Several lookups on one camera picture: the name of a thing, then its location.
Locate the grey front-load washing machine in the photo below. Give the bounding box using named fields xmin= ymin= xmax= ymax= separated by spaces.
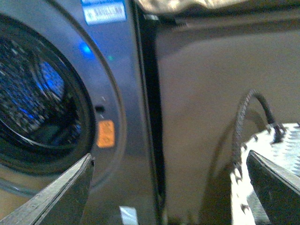
xmin=0 ymin=0 xmax=165 ymax=225

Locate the black braided cable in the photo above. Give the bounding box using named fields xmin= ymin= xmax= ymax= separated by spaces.
xmin=232 ymin=89 xmax=285 ymax=167

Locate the orange warning sticker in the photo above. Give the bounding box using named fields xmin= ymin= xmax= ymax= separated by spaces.
xmin=96 ymin=120 xmax=115 ymax=148

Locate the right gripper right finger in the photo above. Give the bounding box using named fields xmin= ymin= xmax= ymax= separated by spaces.
xmin=246 ymin=150 xmax=300 ymax=225

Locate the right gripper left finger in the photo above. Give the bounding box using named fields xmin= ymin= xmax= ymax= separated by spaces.
xmin=0 ymin=153 xmax=94 ymax=225

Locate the blue white energy label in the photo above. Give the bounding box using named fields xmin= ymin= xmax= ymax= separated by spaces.
xmin=81 ymin=0 xmax=127 ymax=25

